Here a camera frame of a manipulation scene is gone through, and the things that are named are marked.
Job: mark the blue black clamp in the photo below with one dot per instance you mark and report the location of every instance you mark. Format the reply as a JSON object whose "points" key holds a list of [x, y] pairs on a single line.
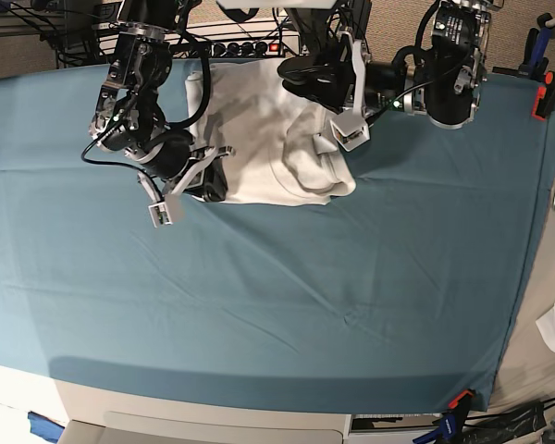
{"points": [[448, 430]]}

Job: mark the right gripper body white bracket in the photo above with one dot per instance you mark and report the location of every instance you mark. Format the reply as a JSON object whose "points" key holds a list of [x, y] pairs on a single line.
{"points": [[165, 207]]}

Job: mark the orange black table clamp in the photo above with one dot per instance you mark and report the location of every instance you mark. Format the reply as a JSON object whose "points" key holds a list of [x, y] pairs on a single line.
{"points": [[462, 403]]}

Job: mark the blue cloth on floor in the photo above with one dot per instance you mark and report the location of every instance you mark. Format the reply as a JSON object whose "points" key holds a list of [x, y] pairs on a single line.
{"points": [[45, 428]]}

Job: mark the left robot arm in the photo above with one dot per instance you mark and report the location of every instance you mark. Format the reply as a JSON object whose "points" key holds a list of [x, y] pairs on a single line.
{"points": [[437, 76]]}

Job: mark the blue clamp upper right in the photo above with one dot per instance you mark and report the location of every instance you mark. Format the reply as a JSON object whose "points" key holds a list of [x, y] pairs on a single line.
{"points": [[534, 64]]}

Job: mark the white T-shirt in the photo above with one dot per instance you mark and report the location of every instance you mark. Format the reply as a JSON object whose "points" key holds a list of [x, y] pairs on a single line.
{"points": [[283, 149]]}

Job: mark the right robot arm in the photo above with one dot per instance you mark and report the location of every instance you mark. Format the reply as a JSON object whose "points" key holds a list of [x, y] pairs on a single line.
{"points": [[128, 118]]}

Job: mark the teal table cloth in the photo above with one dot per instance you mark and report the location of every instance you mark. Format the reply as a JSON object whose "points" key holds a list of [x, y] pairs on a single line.
{"points": [[393, 299]]}

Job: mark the white power strip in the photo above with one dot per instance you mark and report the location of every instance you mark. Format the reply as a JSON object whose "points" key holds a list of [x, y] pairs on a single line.
{"points": [[257, 38]]}

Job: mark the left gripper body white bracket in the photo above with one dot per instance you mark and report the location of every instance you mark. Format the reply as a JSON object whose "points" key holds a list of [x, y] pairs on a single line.
{"points": [[376, 87]]}

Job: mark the beige plastic bin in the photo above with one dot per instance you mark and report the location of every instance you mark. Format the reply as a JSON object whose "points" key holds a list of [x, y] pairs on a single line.
{"points": [[129, 428]]}

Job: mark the orange black clamp upper right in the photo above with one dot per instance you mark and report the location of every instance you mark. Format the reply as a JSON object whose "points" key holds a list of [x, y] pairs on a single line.
{"points": [[545, 97]]}

